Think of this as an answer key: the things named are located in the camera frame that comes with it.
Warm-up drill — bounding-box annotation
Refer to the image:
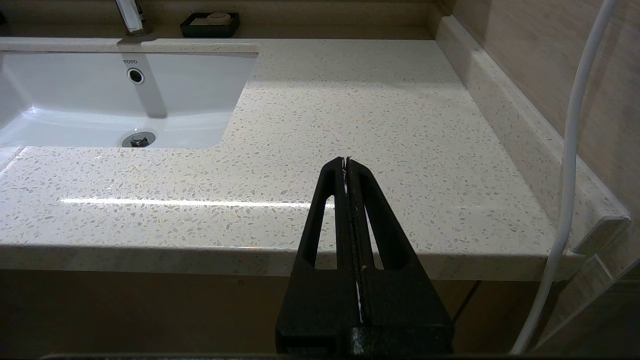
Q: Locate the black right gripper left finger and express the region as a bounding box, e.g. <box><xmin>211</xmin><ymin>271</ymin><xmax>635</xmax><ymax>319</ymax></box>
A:
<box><xmin>276</xmin><ymin>157</ymin><xmax>362</xmax><ymax>353</ymax></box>

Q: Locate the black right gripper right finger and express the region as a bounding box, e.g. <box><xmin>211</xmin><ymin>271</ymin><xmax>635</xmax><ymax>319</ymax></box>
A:
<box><xmin>348</xmin><ymin>159</ymin><xmax>455</xmax><ymax>353</ymax></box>

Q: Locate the wooden vanity cabinet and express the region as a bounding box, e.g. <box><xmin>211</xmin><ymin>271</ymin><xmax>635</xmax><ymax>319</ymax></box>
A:
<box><xmin>0</xmin><ymin>270</ymin><xmax>566</xmax><ymax>358</ymax></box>

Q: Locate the chrome sink drain stopper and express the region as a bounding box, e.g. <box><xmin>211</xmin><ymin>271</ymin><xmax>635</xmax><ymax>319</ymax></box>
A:
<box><xmin>121</xmin><ymin>131</ymin><xmax>157</xmax><ymax>148</ymax></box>

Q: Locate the black soap dish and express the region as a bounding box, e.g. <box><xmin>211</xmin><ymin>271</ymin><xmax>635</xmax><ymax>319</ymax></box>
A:
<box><xmin>180</xmin><ymin>12</ymin><xmax>240</xmax><ymax>39</ymax></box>

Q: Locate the beige soap bar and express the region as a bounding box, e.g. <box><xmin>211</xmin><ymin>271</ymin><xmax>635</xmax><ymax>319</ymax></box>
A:
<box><xmin>191</xmin><ymin>12</ymin><xmax>233</xmax><ymax>26</ymax></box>

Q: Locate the white ceramic sink basin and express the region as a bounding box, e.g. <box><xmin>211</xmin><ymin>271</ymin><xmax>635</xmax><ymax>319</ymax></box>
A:
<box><xmin>0</xmin><ymin>50</ymin><xmax>259</xmax><ymax>150</ymax></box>

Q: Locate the chrome faucet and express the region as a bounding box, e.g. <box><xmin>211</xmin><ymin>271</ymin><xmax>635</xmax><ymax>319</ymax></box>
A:
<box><xmin>115</xmin><ymin>0</ymin><xmax>153</xmax><ymax>37</ymax></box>

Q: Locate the white cable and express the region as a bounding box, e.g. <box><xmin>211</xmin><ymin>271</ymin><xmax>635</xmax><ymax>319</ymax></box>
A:
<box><xmin>510</xmin><ymin>0</ymin><xmax>621</xmax><ymax>355</ymax></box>

